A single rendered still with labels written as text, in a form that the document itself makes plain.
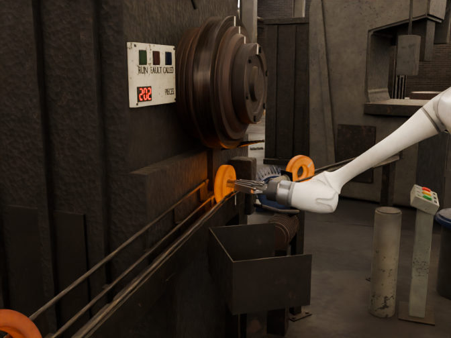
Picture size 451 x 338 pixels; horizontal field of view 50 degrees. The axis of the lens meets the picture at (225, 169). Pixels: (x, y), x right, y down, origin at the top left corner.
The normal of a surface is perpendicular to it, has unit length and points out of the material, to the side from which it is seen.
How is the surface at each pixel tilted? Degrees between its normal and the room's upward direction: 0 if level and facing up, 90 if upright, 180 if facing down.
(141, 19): 90
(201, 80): 86
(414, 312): 90
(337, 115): 90
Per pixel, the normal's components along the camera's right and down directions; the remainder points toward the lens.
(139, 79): 0.94, 0.07
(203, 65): -0.33, -0.11
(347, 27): -0.57, 0.17
